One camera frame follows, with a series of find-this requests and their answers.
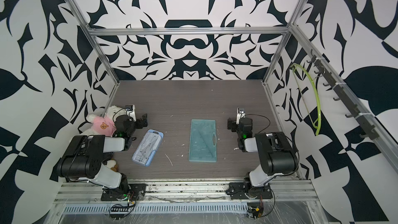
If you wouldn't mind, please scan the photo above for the blue transparent geometry set case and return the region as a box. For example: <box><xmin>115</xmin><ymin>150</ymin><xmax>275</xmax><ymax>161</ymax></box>
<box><xmin>132</xmin><ymin>129</ymin><xmax>164</xmax><ymax>167</ymax></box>

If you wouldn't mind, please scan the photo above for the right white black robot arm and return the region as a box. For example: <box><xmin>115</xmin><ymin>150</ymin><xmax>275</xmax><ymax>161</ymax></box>
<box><xmin>227</xmin><ymin>117</ymin><xmax>299</xmax><ymax>193</ymax></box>

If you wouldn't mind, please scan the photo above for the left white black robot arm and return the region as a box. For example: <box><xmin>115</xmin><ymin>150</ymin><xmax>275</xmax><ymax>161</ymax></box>
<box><xmin>56</xmin><ymin>114</ymin><xmax>148</xmax><ymax>199</ymax></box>

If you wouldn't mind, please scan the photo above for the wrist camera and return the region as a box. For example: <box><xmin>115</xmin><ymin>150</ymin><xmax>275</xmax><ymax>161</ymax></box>
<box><xmin>236</xmin><ymin>107</ymin><xmax>246</xmax><ymax>124</ymax></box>
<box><xmin>125</xmin><ymin>105</ymin><xmax>137</xmax><ymax>121</ymax></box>

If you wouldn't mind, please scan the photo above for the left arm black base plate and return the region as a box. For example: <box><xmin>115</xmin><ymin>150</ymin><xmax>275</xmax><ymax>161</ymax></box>
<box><xmin>101</xmin><ymin>184</ymin><xmax>147</xmax><ymax>202</ymax></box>

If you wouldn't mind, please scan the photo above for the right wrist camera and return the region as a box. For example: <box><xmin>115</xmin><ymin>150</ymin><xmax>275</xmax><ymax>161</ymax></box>
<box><xmin>236</xmin><ymin>107</ymin><xmax>246</xmax><ymax>124</ymax></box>

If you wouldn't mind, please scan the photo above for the teal transparent ruler set case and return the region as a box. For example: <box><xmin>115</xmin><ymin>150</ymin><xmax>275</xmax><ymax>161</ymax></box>
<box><xmin>189</xmin><ymin>119</ymin><xmax>217</xmax><ymax>162</ymax></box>

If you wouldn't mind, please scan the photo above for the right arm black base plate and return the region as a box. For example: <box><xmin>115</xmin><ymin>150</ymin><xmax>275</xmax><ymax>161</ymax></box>
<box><xmin>226</xmin><ymin>183</ymin><xmax>273</xmax><ymax>200</ymax></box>

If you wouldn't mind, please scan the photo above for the white teddy bear pink shirt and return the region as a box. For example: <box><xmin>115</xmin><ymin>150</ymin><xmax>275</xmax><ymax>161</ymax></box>
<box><xmin>82</xmin><ymin>106</ymin><xmax>126</xmax><ymax>137</ymax></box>

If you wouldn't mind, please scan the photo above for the green hanging tube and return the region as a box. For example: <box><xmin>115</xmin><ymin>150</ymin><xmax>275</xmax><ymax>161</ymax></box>
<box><xmin>291</xmin><ymin>63</ymin><xmax>322</xmax><ymax>136</ymax></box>

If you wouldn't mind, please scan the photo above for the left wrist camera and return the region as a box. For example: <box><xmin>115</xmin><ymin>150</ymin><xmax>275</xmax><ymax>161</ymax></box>
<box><xmin>125</xmin><ymin>105</ymin><xmax>137</xmax><ymax>121</ymax></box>

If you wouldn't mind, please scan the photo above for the small brown white plush toy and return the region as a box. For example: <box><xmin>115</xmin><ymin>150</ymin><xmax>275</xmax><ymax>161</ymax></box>
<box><xmin>104</xmin><ymin>160</ymin><xmax>119</xmax><ymax>172</ymax></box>

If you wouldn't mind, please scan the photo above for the black wall hook rail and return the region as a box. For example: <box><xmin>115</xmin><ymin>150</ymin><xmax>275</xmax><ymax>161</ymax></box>
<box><xmin>308</xmin><ymin>50</ymin><xmax>381</xmax><ymax>141</ymax></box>

